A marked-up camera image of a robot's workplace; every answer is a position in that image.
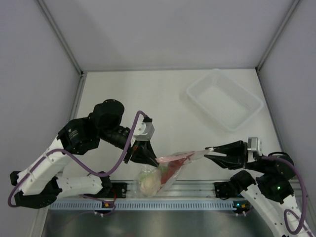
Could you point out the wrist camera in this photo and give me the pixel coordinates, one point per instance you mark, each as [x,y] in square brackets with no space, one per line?
[254,146]
[144,130]

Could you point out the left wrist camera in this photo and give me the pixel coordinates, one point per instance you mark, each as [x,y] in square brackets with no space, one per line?
[144,130]

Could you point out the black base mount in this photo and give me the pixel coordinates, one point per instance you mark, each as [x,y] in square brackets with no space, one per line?
[226,190]
[118,190]

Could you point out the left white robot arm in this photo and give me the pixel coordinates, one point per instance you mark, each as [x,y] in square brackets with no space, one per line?
[58,172]

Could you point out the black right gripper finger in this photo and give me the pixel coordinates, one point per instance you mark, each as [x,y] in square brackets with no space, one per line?
[234,147]
[226,161]

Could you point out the white perforated plastic basket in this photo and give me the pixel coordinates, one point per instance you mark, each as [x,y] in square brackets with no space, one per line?
[224,100]

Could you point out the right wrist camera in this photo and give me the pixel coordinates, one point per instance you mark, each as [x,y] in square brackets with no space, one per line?
[254,146]

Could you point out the right aluminium corner post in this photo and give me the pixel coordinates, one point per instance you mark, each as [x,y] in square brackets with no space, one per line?
[278,32]

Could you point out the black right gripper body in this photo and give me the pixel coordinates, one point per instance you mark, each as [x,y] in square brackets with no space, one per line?
[252,165]

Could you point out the aluminium mounting rail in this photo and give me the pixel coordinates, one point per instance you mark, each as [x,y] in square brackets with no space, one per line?
[206,188]

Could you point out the green toy leaf piece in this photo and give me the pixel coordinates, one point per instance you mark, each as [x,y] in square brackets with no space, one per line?
[163,168]

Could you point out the clear zip top bag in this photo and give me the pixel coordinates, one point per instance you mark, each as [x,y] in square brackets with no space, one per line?
[192,156]

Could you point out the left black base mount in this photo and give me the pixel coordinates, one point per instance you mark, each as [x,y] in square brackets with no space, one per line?
[118,190]

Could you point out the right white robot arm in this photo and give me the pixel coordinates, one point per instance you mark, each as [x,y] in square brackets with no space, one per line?
[270,184]

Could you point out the red toy lobster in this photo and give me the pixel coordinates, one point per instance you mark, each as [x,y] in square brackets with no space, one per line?
[173,168]

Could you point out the white toy cauliflower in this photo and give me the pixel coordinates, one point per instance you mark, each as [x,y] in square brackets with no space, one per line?
[150,183]

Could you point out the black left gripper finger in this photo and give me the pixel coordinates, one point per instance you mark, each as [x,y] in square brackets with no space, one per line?
[149,159]
[147,150]

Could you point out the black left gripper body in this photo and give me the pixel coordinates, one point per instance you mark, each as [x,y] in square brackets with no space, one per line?
[135,149]

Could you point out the white slotted cable duct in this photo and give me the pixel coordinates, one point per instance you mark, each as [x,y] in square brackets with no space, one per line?
[150,205]

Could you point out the aluminium corner post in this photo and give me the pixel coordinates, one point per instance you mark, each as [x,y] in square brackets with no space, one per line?
[58,33]
[278,32]

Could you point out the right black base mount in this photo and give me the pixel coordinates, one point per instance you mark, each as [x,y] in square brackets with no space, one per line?
[226,190]

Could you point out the left aluminium corner post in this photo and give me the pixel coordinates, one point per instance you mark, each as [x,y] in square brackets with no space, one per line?
[58,33]

